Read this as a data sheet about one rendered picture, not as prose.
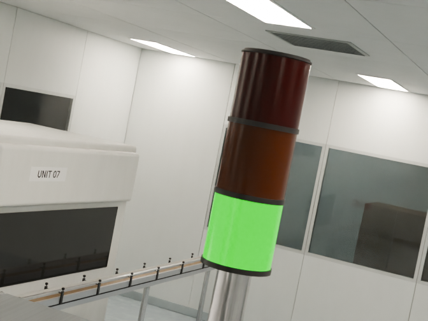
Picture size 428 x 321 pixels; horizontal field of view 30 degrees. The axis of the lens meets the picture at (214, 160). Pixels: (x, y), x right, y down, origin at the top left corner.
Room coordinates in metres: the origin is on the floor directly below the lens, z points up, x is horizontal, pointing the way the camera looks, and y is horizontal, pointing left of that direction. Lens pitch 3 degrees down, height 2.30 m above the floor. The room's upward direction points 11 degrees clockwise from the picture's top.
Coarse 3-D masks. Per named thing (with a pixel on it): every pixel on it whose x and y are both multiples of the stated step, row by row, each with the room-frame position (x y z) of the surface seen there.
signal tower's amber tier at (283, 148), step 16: (240, 128) 0.54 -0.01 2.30; (256, 128) 0.54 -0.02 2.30; (224, 144) 0.56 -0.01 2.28; (240, 144) 0.54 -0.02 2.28; (256, 144) 0.54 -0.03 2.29; (272, 144) 0.54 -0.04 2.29; (288, 144) 0.54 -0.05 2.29; (224, 160) 0.55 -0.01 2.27; (240, 160) 0.54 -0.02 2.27; (256, 160) 0.53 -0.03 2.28; (272, 160) 0.54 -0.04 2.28; (288, 160) 0.55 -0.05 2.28; (224, 176) 0.55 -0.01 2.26; (240, 176) 0.54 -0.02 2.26; (256, 176) 0.53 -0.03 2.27; (272, 176) 0.54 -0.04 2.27; (288, 176) 0.55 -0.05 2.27; (240, 192) 0.54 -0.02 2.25; (256, 192) 0.53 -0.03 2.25; (272, 192) 0.54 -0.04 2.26
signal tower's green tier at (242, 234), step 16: (224, 208) 0.54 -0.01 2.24; (240, 208) 0.54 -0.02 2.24; (256, 208) 0.54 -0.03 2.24; (272, 208) 0.54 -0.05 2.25; (224, 224) 0.54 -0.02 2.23; (240, 224) 0.53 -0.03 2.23; (256, 224) 0.54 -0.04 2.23; (272, 224) 0.54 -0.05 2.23; (208, 240) 0.55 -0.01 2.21; (224, 240) 0.54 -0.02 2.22; (240, 240) 0.53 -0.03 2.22; (256, 240) 0.54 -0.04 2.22; (272, 240) 0.55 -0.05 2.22; (208, 256) 0.55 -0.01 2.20; (224, 256) 0.54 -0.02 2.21; (240, 256) 0.53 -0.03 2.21; (256, 256) 0.54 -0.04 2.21; (272, 256) 0.55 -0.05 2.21
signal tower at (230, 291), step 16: (256, 48) 0.54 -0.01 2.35; (272, 128) 0.53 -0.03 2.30; (288, 128) 0.54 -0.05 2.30; (224, 192) 0.54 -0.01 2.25; (224, 272) 0.55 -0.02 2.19; (240, 272) 0.53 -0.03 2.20; (256, 272) 0.54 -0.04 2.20; (224, 288) 0.55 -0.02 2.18; (240, 288) 0.55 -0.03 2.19; (224, 304) 0.55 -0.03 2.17; (240, 304) 0.55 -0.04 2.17; (208, 320) 0.55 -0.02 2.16; (224, 320) 0.55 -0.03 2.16; (240, 320) 0.55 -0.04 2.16
